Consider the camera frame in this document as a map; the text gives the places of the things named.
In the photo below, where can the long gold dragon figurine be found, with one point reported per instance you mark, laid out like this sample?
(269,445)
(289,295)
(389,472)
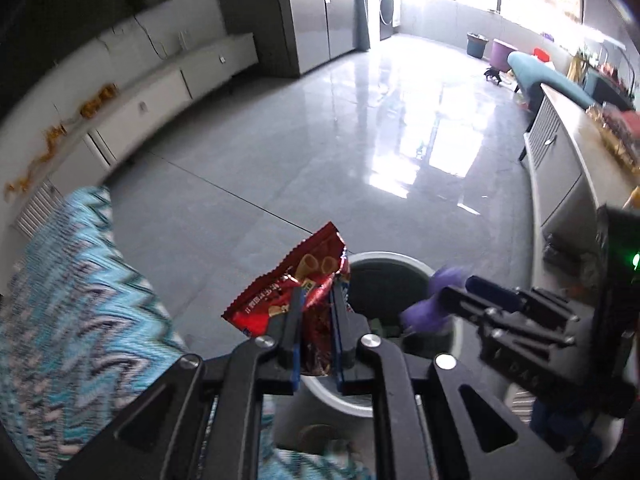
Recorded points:
(50,140)

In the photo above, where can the dark teal bucket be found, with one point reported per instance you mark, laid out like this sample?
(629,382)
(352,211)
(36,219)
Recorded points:
(477,46)

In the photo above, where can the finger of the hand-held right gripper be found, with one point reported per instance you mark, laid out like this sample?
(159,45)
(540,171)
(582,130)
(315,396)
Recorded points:
(465,302)
(492,287)

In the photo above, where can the black wall television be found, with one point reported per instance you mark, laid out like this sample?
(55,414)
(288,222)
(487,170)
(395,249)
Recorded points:
(90,0)

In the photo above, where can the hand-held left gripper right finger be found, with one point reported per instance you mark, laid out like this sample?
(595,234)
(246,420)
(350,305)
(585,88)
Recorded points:
(345,355)

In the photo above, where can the grey refrigerator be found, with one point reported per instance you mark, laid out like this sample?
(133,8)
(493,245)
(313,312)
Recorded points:
(310,10)

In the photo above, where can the teal chair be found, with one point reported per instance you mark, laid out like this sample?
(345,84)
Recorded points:
(545,75)

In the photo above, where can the purple wrapper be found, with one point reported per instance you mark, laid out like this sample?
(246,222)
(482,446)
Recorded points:
(425,310)

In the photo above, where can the red snack bag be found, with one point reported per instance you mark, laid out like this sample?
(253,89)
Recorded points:
(300,265)

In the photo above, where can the purple bucket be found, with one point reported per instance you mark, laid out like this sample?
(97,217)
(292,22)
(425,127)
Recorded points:
(502,55)

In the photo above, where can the small gold dragon figurine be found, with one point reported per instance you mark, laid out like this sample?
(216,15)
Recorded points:
(97,102)

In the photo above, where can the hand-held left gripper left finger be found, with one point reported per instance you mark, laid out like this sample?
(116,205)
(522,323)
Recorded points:
(287,355)

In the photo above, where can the white TV cabinet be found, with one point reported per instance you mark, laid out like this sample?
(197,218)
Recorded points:
(150,95)

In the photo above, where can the white trash bin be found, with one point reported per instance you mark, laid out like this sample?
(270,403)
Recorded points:
(385,262)

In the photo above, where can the teal zigzag tablecloth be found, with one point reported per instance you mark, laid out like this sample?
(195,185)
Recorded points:
(75,310)

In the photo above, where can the washing machine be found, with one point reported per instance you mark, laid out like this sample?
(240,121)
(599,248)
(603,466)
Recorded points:
(389,7)

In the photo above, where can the grey sideboard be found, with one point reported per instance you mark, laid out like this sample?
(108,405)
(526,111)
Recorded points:
(560,160)

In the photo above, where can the snack packets on sideboard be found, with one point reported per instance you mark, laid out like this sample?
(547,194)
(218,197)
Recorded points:
(617,132)

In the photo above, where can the small black floor object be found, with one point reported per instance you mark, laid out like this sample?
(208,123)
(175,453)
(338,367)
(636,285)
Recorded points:
(492,76)

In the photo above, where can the person's right forearm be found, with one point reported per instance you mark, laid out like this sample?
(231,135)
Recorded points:
(560,427)

